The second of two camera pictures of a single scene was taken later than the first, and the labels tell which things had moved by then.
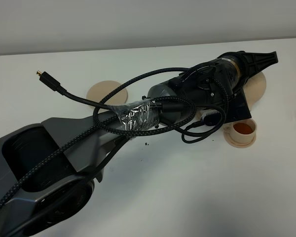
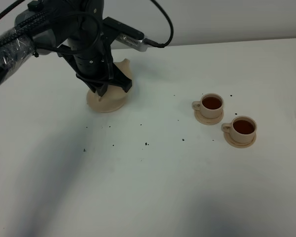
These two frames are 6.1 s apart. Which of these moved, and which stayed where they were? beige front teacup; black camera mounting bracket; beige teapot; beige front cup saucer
Moved: black camera mounting bracket; beige teapot
Stayed: beige front teacup; beige front cup saucer
